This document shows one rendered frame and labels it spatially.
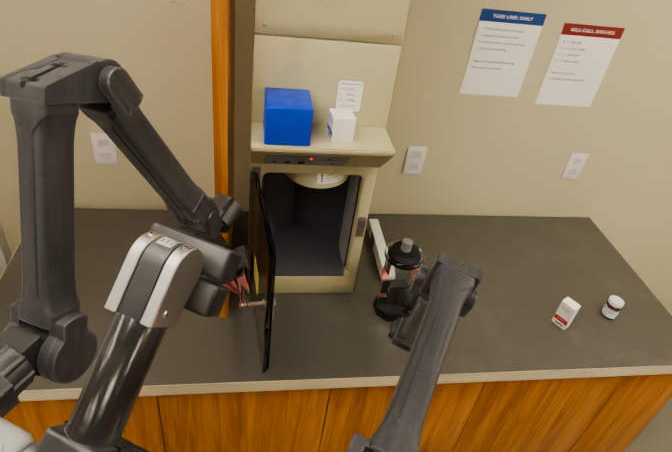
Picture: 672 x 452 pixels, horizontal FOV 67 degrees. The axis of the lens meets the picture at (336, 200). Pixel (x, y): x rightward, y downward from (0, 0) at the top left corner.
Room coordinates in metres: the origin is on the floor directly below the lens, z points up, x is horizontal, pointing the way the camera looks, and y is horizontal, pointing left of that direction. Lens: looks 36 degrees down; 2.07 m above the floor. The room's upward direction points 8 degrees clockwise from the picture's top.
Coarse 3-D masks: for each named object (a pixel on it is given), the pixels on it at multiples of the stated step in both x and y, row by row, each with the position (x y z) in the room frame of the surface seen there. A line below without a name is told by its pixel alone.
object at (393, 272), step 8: (400, 240) 1.12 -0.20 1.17; (400, 264) 1.02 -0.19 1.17; (416, 264) 1.03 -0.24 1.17; (392, 272) 1.03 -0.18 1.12; (400, 272) 1.02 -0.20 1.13; (408, 272) 1.02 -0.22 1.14; (416, 272) 1.05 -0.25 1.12; (408, 280) 1.03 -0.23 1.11; (384, 304) 1.03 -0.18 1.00; (392, 304) 1.02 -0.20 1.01; (392, 312) 1.02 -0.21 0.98; (400, 312) 1.03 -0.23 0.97
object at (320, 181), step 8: (288, 176) 1.13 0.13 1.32; (296, 176) 1.11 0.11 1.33; (304, 176) 1.11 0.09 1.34; (312, 176) 1.10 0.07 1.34; (320, 176) 1.11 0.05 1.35; (328, 176) 1.11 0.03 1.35; (336, 176) 1.13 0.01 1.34; (344, 176) 1.15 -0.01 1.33; (304, 184) 1.10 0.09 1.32; (312, 184) 1.10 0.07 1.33; (320, 184) 1.10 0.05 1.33; (328, 184) 1.11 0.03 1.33; (336, 184) 1.12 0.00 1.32
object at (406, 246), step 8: (408, 240) 1.07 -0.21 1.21; (392, 248) 1.06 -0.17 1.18; (400, 248) 1.07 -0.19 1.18; (408, 248) 1.05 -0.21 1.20; (416, 248) 1.08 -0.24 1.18; (392, 256) 1.04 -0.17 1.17; (400, 256) 1.03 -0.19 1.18; (408, 256) 1.04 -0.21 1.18; (416, 256) 1.04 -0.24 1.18; (408, 264) 1.02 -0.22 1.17
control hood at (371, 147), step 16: (256, 128) 1.01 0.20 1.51; (320, 128) 1.06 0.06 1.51; (368, 128) 1.09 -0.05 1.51; (384, 128) 1.11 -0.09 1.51; (256, 144) 0.94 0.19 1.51; (320, 144) 0.98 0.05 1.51; (336, 144) 1.00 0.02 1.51; (352, 144) 1.01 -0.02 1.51; (368, 144) 1.02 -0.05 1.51; (384, 144) 1.03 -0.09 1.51; (256, 160) 1.00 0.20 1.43; (352, 160) 1.02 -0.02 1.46; (368, 160) 1.03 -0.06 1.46; (384, 160) 1.03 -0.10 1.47
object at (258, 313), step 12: (252, 204) 1.01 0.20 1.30; (252, 216) 1.00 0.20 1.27; (264, 216) 0.85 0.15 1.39; (252, 228) 0.99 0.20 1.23; (264, 228) 0.82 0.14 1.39; (252, 240) 0.99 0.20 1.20; (264, 240) 0.81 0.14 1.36; (252, 252) 0.98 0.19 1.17; (264, 252) 0.80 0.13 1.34; (252, 264) 0.97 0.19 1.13; (264, 264) 0.79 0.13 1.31; (252, 276) 0.96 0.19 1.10; (264, 276) 0.78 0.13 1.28; (252, 288) 0.96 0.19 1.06; (264, 288) 0.78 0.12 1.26; (252, 300) 0.95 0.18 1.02; (264, 300) 0.77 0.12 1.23; (264, 312) 0.76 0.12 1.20; (264, 324) 0.75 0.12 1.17; (264, 336) 0.74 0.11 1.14; (264, 348) 0.74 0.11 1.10; (264, 360) 0.74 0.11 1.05; (264, 372) 0.74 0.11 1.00
